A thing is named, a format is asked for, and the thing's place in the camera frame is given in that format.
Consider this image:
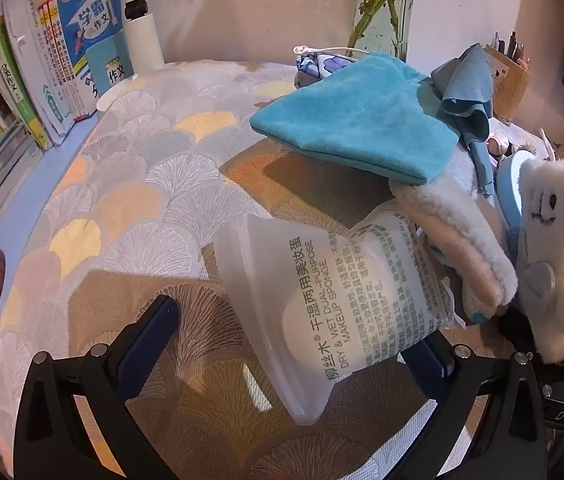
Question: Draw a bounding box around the translucent makeup sponge packet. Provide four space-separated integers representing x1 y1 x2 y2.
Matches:
212 199 458 423

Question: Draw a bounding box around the cream fleece plush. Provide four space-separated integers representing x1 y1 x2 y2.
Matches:
389 175 520 322

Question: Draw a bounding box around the blue-grey cloth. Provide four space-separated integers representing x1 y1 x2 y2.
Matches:
417 45 500 198

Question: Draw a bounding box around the purple packet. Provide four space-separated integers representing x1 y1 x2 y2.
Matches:
293 45 373 84

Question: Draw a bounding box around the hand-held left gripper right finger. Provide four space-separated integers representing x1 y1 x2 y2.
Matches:
396 331 549 480

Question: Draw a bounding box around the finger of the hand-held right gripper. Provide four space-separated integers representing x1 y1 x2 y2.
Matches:
496 304 539 357

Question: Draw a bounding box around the white plush tooth toy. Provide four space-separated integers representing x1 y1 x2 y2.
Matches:
516 157 564 365

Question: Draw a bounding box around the teal cloth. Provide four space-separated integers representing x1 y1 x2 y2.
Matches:
249 54 458 185

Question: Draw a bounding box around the wooden pen holder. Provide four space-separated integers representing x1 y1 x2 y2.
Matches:
482 45 533 126

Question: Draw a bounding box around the bunch of pens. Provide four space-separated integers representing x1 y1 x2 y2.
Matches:
491 31 531 68

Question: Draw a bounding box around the row of books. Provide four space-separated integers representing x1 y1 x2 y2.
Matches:
0 0 135 196

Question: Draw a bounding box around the light blue round lid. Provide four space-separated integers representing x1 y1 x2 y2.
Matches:
494 152 538 226

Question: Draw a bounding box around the glass vase with green plant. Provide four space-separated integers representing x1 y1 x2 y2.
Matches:
347 0 423 62

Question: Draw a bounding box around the fan-patterned table mat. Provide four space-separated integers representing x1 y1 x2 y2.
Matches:
0 60 513 480

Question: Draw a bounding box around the white desk lamp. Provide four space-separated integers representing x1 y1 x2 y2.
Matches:
96 0 165 112

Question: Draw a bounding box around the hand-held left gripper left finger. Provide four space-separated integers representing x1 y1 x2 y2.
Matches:
13 295 181 480

